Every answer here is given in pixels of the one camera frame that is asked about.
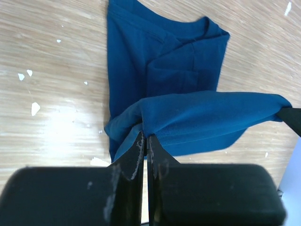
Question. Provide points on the white paper scrap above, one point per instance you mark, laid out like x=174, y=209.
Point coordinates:
x=99, y=162

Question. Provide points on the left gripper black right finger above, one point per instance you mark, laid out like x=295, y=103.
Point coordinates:
x=186, y=194

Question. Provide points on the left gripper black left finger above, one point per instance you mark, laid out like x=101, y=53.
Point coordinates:
x=77, y=196

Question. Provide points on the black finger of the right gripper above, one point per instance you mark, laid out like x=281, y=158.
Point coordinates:
x=291, y=117

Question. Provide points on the blue t shirt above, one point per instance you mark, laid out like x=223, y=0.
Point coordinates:
x=163, y=78

